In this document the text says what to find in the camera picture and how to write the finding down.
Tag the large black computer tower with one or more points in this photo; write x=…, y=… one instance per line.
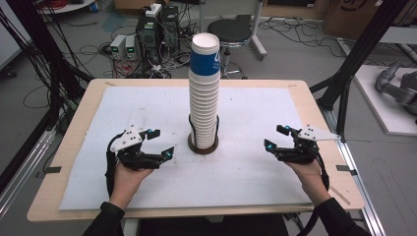
x=148, y=39

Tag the cardboard box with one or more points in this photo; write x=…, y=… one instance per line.
x=354, y=16

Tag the aluminium rail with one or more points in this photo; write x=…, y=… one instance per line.
x=29, y=164
x=360, y=183

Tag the person's left hand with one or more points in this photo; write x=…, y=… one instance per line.
x=126, y=183

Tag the person's right hand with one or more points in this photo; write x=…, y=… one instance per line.
x=311, y=183

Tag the white foam mat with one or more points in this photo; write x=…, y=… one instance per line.
x=183, y=183

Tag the white floor board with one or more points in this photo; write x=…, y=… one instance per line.
x=390, y=121

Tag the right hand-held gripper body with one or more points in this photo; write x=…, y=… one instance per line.
x=305, y=147

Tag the white metal stand leg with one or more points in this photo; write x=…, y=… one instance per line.
x=257, y=36

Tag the small black computer tower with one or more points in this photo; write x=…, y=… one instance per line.
x=170, y=26

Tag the brown tape strip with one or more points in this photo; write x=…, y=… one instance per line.
x=340, y=196

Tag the white round table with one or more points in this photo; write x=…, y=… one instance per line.
x=69, y=7

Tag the black round stool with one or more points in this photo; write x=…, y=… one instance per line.
x=231, y=31

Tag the grey bench power supply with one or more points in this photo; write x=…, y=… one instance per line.
x=118, y=46
x=131, y=47

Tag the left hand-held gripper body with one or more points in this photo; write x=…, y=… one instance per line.
x=129, y=141

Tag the black tape piece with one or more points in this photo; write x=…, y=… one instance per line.
x=53, y=169
x=344, y=168

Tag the stack of white paper cups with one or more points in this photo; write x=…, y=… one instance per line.
x=204, y=108

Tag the white power strip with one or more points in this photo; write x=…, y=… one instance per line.
x=153, y=10

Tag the person's black clothing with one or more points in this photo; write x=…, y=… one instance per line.
x=213, y=227

